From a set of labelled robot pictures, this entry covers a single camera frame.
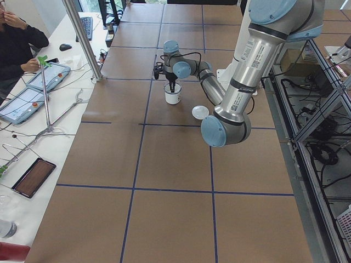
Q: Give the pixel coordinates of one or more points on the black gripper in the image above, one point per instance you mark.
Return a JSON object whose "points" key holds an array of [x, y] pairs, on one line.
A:
{"points": [[170, 76]]}

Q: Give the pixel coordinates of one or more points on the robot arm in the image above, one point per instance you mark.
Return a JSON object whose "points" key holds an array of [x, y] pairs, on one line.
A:
{"points": [[271, 24]]}

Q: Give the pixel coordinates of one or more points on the white enamel mug blue rim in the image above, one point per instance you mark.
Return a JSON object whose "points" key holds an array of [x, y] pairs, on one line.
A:
{"points": [[173, 97]]}

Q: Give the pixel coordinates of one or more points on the white ceramic lid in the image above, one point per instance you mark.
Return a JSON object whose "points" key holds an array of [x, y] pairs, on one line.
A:
{"points": [[200, 112]]}

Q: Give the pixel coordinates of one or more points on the black keyboard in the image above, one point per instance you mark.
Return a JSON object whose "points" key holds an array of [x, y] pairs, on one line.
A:
{"points": [[87, 23]]}

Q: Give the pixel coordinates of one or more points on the black computer mouse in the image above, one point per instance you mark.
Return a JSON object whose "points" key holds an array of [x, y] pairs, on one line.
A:
{"points": [[64, 47]]}

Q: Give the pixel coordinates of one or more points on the far teach pendant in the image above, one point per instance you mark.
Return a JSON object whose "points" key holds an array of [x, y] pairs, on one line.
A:
{"points": [[53, 74]]}

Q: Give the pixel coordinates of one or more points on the teach pendant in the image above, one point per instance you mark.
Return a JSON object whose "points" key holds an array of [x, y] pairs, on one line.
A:
{"points": [[22, 106], [53, 74]]}

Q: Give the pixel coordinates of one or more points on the cardboard box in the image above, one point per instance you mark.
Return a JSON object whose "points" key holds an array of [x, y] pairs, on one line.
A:
{"points": [[293, 65]]}

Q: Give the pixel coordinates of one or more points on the near teach pendant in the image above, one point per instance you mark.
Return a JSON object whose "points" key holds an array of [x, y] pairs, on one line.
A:
{"points": [[22, 106]]}

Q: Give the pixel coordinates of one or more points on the person in black sweater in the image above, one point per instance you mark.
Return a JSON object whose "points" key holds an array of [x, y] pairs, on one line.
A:
{"points": [[17, 38]]}

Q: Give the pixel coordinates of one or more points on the dark framed tray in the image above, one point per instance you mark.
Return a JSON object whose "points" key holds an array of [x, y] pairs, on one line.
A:
{"points": [[29, 183]]}

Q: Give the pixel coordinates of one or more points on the white basket of tools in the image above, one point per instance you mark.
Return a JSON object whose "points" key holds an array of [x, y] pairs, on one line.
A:
{"points": [[343, 221]]}

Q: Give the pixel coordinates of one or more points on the red object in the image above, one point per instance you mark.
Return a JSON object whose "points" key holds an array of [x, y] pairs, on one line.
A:
{"points": [[14, 252]]}

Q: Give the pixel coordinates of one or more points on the aluminium frame post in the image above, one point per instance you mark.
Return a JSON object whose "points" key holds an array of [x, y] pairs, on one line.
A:
{"points": [[83, 39]]}

